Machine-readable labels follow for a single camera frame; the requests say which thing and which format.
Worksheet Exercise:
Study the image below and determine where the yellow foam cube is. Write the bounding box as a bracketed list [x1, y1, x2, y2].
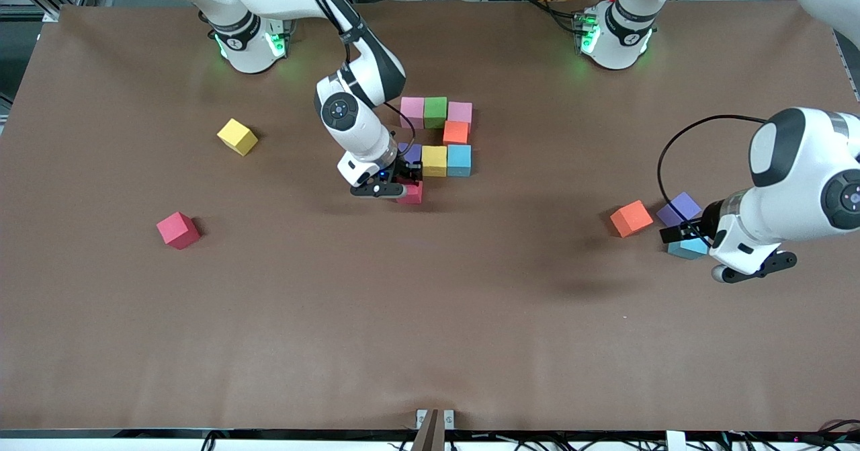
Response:
[421, 145, 448, 177]
[216, 118, 259, 157]

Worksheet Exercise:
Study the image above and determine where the table edge clamp bracket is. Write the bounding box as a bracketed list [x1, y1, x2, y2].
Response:
[411, 408, 456, 451]

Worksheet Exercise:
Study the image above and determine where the light red foam cube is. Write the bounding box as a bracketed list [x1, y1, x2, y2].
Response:
[157, 212, 202, 250]

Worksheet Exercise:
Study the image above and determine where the black cable bundle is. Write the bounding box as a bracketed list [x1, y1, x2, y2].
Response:
[722, 419, 860, 451]

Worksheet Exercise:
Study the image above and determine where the teal foam cube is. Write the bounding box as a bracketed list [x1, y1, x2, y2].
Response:
[668, 237, 710, 261]

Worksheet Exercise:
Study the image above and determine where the light blue foam cube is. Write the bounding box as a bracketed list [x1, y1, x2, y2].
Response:
[447, 144, 472, 177]

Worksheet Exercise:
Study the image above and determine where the green foam cube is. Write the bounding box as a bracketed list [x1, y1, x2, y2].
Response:
[424, 97, 449, 130]

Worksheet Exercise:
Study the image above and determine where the brown table cover sheet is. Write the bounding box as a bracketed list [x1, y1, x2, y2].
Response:
[0, 0, 860, 433]

